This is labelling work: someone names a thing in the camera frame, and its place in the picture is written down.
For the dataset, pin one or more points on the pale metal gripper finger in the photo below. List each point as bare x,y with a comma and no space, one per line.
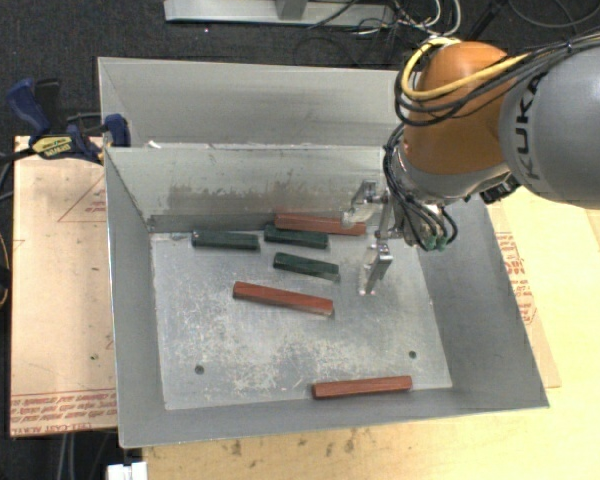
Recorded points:
362,207
376,268

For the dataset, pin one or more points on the red-brown flat block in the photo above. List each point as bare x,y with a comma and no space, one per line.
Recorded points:
282,298
320,224
362,387

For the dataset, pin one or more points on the dark green flat block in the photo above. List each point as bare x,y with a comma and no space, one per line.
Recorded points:
225,240
306,266
296,237

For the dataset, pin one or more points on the grey metal bin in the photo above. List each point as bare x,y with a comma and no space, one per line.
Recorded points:
260,348

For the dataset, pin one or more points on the brown cardboard board red print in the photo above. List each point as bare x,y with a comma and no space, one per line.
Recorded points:
60,288

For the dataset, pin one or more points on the black cylinder on white bracket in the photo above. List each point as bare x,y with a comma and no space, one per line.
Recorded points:
497,191

